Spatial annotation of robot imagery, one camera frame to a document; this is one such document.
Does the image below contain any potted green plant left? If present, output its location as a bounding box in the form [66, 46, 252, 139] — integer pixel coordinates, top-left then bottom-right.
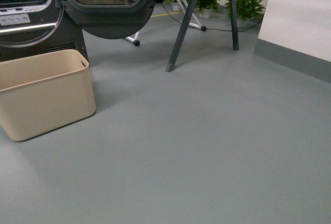
[163, 0, 185, 11]

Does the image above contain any potted green plant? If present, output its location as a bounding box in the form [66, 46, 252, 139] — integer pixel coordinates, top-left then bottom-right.
[196, 0, 220, 18]
[163, 0, 185, 11]
[236, 0, 265, 28]

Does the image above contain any potted green plant middle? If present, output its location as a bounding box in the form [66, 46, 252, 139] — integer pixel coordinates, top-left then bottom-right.
[196, 0, 220, 18]

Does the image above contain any round washing machine door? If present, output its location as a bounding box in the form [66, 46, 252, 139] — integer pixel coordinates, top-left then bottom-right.
[56, 0, 155, 39]

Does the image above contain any potted green plant right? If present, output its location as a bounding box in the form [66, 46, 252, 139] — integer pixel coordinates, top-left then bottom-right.
[236, 0, 265, 28]

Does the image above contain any dark grey washing machine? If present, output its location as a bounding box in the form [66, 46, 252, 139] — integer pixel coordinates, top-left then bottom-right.
[1, 0, 88, 62]

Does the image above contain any black floor cable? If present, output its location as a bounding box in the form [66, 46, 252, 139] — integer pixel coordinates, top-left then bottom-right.
[160, 1, 264, 33]

